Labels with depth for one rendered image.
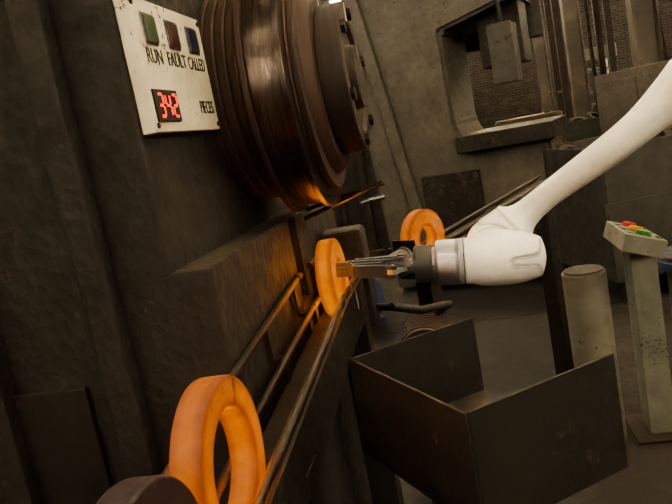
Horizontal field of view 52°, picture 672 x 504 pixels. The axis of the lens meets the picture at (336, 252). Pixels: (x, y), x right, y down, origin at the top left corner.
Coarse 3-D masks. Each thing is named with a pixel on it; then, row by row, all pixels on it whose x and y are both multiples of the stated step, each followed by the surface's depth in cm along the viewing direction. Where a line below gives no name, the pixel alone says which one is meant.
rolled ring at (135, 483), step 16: (128, 480) 54; (144, 480) 54; (160, 480) 55; (176, 480) 58; (112, 496) 52; (128, 496) 51; (144, 496) 52; (160, 496) 55; (176, 496) 57; (192, 496) 60
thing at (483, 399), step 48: (432, 336) 97; (384, 384) 84; (432, 384) 98; (480, 384) 101; (576, 384) 74; (384, 432) 87; (432, 432) 75; (480, 432) 69; (528, 432) 72; (576, 432) 75; (432, 480) 78; (480, 480) 70; (528, 480) 72; (576, 480) 75
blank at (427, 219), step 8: (408, 216) 181; (416, 216) 180; (424, 216) 182; (432, 216) 185; (408, 224) 179; (416, 224) 180; (424, 224) 182; (432, 224) 185; (440, 224) 187; (408, 232) 178; (416, 232) 180; (432, 232) 186; (440, 232) 187; (416, 240) 180; (432, 240) 186
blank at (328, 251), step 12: (324, 240) 138; (336, 240) 141; (324, 252) 134; (336, 252) 139; (324, 264) 133; (324, 276) 132; (336, 276) 136; (324, 288) 133; (336, 288) 134; (324, 300) 134; (336, 300) 133
